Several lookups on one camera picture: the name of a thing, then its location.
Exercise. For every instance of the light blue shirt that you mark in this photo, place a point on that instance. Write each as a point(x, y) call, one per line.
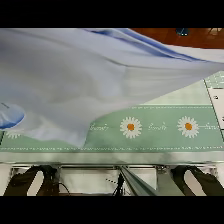
point(83, 73)

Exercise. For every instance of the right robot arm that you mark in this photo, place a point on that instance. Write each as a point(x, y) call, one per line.
point(206, 183)

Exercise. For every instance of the silver frame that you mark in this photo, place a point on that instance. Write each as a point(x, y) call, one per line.
point(141, 187)

